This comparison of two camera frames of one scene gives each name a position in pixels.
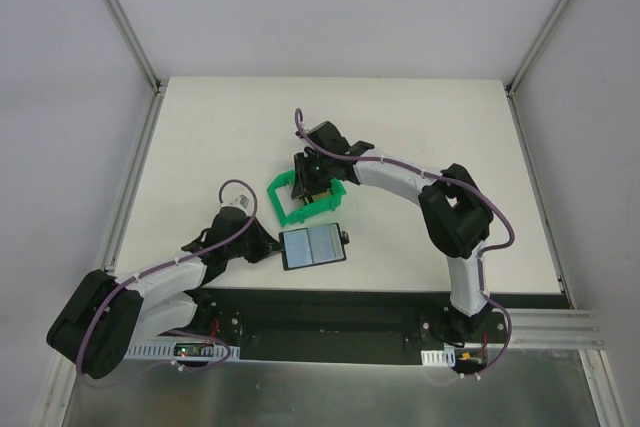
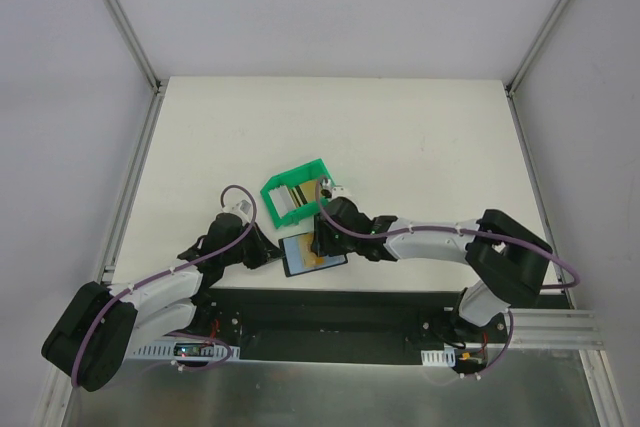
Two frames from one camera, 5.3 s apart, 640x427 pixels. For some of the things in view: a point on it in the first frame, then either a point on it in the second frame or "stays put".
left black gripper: (255, 245) stays put
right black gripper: (310, 175) to (322, 235)
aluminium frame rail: (554, 328) stays put
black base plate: (384, 326) stays put
